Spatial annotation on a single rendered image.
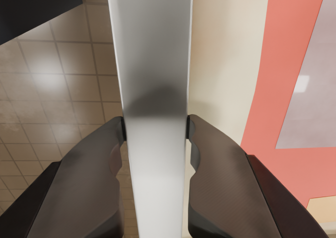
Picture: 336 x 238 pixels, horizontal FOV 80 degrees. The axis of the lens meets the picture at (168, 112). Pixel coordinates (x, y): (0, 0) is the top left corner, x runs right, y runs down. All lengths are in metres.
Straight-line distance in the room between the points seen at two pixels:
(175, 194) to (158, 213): 0.02
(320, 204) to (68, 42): 1.27
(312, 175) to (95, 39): 1.19
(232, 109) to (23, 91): 1.52
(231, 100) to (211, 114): 0.02
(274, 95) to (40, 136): 1.75
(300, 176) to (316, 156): 0.03
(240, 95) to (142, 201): 0.11
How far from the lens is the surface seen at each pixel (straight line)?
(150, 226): 0.19
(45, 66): 1.45
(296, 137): 0.21
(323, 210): 0.31
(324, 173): 0.26
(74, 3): 1.13
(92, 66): 1.34
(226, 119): 0.17
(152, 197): 0.16
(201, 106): 0.16
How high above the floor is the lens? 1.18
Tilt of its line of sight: 54 degrees down
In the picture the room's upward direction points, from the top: 175 degrees clockwise
